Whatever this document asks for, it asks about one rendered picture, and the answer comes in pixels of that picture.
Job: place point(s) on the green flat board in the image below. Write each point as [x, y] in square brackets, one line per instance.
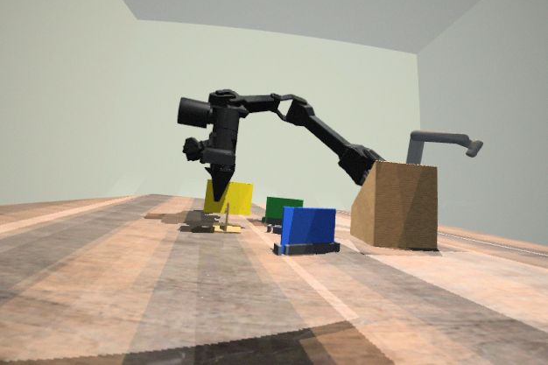
[274, 206]

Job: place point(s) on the blue flat board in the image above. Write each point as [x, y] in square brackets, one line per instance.
[302, 225]

